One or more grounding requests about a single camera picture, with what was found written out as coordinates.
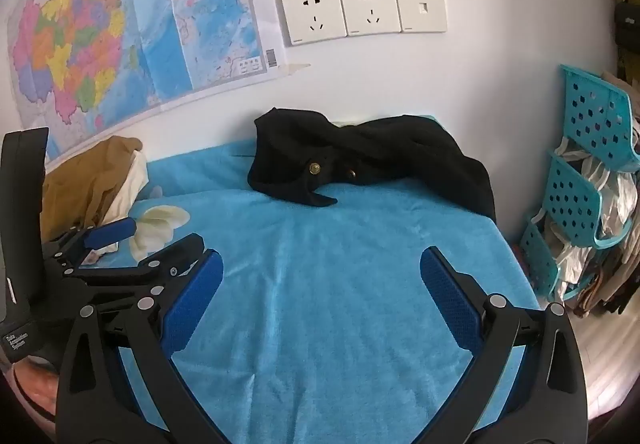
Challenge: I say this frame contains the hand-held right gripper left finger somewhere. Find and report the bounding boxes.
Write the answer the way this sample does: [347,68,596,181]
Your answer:
[56,249,246,444]

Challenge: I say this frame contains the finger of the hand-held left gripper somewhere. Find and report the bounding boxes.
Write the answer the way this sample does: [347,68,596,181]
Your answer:
[42,217,138,271]
[55,233,207,306]

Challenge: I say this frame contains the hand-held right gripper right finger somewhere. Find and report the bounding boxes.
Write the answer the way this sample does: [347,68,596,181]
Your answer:
[400,246,587,444]

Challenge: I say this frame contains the black garment with brass buttons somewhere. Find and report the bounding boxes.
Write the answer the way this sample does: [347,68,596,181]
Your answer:
[247,107,497,222]

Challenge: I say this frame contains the yellow and black hanging clothes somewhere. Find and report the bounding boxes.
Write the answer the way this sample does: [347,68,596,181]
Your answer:
[607,0,640,75]

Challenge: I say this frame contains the cream garment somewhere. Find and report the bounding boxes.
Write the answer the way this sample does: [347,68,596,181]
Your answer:
[107,151,151,227]

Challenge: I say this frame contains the brown garment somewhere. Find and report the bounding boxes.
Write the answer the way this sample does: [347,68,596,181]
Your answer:
[40,135,146,245]

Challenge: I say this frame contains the blue flower print blanket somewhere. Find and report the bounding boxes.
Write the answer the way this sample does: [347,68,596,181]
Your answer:
[75,114,543,444]

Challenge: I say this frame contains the teal plastic rack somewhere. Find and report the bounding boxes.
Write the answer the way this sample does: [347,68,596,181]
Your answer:
[520,64,640,302]

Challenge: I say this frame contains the white data port plate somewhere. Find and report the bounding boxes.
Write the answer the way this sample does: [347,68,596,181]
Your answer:
[394,0,447,33]

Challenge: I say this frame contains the colourful wall map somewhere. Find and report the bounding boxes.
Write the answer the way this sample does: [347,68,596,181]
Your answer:
[0,0,287,160]

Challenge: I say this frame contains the white wall socket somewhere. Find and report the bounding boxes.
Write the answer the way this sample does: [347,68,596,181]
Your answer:
[338,0,401,37]
[276,0,348,46]

